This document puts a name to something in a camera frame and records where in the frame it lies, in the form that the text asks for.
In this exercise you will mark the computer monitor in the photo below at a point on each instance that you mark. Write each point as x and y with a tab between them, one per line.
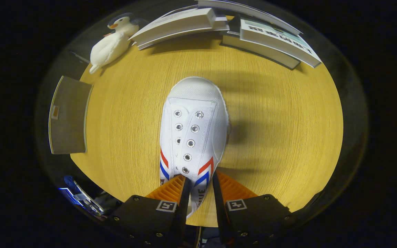
83	201

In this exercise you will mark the white cover book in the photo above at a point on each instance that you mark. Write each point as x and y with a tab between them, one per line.
277	39

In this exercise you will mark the beige fabric storage box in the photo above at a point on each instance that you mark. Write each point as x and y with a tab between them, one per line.
67	117

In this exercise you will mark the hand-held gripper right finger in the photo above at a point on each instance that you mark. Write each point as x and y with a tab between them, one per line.
219	199

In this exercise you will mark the white duck plush toy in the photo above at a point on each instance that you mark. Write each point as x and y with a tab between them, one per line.
110	48

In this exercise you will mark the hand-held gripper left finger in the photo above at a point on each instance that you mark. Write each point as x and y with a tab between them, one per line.
184	199

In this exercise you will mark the white striped canvas shoe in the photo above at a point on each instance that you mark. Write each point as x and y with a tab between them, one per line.
195	131

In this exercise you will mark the grey penguin plush toy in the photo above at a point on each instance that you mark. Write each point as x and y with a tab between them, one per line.
124	24

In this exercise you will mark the blue picture cover book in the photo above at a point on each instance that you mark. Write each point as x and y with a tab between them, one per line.
250	12

